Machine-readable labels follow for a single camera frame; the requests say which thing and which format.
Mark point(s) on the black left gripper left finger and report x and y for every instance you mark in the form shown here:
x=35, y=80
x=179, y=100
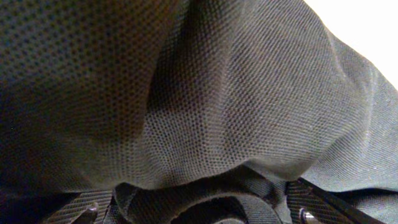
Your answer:
x=92, y=206

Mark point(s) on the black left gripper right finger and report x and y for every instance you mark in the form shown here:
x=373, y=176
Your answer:
x=309, y=204

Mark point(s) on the black t-shirt with white logo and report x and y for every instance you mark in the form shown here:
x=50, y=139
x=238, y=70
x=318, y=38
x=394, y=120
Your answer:
x=188, y=111

